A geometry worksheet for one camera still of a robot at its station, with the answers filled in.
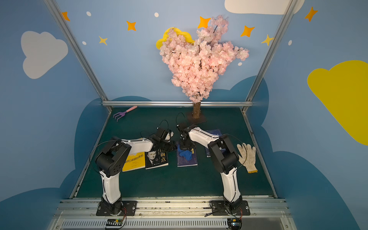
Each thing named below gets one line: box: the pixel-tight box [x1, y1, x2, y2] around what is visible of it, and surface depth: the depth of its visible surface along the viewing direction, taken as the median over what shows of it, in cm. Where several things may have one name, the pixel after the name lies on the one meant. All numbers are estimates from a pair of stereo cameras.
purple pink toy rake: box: [113, 105, 138, 123], surface depth 117 cm
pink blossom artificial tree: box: [159, 15, 250, 125], surface depth 73 cm
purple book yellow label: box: [176, 141, 198, 168], surface depth 92 cm
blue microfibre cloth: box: [176, 143, 192, 161], surface depth 92 cm
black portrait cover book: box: [144, 148, 169, 170], surface depth 92 cm
